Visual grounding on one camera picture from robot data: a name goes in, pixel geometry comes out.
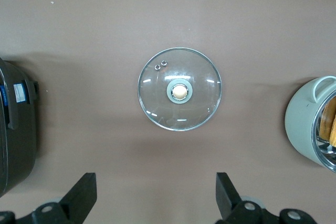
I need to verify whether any grey-green pot with handles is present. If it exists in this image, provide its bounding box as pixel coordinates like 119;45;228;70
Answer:
285;76;336;174

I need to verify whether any yellow corn cob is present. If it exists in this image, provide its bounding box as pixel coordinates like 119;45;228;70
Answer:
319;100;336;148

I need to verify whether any black rice cooker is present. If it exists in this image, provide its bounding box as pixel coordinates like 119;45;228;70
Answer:
0;56;40;199

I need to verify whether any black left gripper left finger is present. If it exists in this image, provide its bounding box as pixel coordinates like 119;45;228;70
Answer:
0;173;97;224

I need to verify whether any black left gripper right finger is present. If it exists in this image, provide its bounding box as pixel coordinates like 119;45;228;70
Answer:
215;172;316;224

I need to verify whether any glass pot lid with knob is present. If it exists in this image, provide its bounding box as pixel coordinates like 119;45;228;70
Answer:
138;47;223;132

